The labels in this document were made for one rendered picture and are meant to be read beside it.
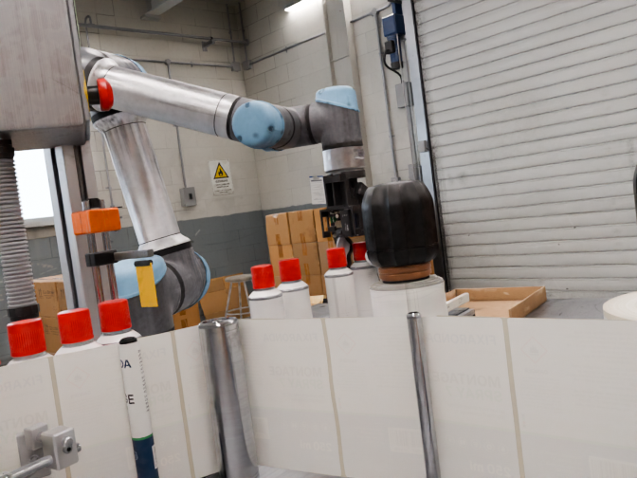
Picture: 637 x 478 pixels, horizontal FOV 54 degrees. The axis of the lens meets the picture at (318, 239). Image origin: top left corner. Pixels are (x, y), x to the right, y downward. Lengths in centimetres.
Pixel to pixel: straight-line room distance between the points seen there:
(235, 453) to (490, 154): 498
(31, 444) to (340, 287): 64
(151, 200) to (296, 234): 360
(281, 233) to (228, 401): 438
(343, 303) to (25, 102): 60
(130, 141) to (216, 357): 78
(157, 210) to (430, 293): 73
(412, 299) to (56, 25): 49
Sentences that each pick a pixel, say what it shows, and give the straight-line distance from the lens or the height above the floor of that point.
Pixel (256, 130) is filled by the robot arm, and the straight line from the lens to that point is 102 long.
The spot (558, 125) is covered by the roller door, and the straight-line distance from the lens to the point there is 520.
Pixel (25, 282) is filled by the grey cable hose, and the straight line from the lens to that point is 81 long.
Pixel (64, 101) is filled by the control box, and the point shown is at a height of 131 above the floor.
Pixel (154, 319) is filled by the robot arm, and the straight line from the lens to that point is 117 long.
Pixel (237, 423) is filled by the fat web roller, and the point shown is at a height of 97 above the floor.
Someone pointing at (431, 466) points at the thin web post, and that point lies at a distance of 54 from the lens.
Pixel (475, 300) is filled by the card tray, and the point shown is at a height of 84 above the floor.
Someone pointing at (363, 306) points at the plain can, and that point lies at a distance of 117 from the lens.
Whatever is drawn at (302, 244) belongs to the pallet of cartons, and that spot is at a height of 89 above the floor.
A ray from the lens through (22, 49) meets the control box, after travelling 78.
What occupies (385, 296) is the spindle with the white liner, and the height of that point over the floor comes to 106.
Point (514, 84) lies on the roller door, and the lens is 539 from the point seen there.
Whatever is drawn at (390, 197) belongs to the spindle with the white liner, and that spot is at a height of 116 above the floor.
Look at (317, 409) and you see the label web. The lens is 59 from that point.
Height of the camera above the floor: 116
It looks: 3 degrees down
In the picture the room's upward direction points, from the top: 7 degrees counter-clockwise
